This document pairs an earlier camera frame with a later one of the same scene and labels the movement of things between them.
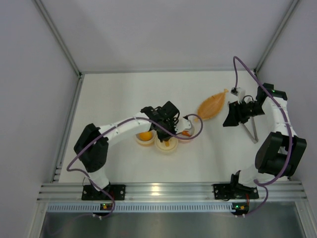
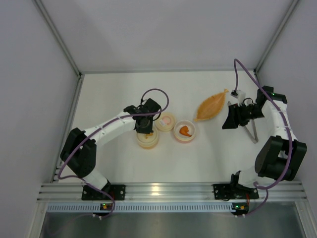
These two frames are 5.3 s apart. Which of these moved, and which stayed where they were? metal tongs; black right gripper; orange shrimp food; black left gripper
Moved: black left gripper
Stayed: orange shrimp food; metal tongs; black right gripper
